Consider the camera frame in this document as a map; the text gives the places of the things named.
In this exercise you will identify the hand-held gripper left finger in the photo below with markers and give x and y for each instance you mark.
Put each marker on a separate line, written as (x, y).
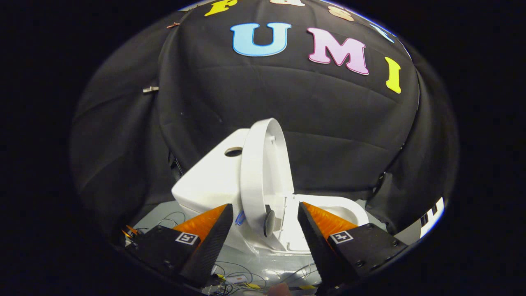
(209, 250)

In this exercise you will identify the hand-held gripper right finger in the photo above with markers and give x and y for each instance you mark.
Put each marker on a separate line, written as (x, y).
(318, 246)

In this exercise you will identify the white toilet lid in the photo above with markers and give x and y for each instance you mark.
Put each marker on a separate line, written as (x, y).
(252, 176)

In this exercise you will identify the white toilet bowl with seat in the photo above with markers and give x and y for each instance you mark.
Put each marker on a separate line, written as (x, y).
(345, 211)

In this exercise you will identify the white toilet tank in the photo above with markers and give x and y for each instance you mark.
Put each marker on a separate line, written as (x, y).
(209, 181)

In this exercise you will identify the yellow black floor tape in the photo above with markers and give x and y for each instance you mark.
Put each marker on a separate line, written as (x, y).
(306, 287)

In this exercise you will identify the white black striped object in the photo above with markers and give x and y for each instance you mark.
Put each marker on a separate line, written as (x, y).
(432, 216)

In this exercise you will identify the black backdrop cloth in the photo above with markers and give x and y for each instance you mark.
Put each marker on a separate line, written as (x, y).
(328, 123)

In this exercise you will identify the silver cloth clip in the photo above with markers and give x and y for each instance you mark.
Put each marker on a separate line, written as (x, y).
(150, 89)

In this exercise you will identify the copper cloth clip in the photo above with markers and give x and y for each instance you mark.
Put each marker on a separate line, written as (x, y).
(172, 25)

